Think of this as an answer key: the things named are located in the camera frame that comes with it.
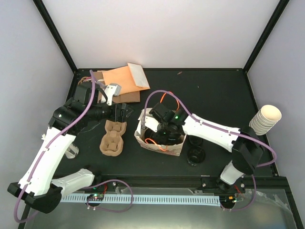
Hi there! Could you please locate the printed white paper bag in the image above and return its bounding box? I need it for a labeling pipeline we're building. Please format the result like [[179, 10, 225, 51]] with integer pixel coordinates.
[[134, 92, 186, 157]]

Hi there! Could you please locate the black plastic cup lid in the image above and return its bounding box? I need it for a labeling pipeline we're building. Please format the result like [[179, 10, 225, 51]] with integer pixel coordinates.
[[188, 135, 203, 147]]

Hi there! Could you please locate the brown pulp cup carrier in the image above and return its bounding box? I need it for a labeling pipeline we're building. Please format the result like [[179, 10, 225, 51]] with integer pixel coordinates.
[[100, 120, 127, 156]]

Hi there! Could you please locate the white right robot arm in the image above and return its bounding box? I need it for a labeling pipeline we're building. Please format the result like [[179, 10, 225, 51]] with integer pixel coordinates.
[[144, 103, 264, 192]]

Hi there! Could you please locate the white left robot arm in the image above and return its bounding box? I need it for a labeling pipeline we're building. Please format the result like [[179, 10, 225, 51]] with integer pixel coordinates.
[[8, 82, 127, 213]]

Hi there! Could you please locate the brown kraft paper bag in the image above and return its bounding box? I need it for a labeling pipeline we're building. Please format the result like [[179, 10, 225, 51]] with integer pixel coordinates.
[[93, 71, 140, 103]]

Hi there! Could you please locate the orange kraft paper bag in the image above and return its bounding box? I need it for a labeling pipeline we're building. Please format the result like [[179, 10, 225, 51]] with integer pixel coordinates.
[[102, 63, 150, 95]]

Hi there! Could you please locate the stack of paper cups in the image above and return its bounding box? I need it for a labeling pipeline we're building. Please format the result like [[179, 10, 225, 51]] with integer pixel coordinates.
[[249, 104, 282, 136]]

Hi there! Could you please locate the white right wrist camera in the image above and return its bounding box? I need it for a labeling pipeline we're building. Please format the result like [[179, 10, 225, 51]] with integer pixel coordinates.
[[143, 116, 160, 133]]

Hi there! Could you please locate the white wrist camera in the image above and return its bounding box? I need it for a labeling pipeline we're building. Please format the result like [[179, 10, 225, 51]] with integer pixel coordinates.
[[104, 83, 122, 105], [143, 116, 160, 133]]

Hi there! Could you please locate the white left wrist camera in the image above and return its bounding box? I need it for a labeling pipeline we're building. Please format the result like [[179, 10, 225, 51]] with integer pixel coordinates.
[[104, 83, 122, 105]]

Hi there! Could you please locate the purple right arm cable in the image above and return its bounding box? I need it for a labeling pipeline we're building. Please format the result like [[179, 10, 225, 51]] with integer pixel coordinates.
[[143, 90, 279, 210]]

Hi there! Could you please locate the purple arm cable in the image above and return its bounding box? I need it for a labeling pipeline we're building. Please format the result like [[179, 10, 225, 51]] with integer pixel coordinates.
[[143, 90, 279, 210], [13, 70, 135, 224]]

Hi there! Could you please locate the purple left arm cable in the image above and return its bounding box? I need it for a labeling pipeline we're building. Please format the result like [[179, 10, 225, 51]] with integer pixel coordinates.
[[13, 70, 135, 224]]

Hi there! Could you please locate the white slotted cable rail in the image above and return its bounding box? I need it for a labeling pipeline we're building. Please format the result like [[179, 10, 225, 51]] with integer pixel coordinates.
[[61, 193, 221, 207]]

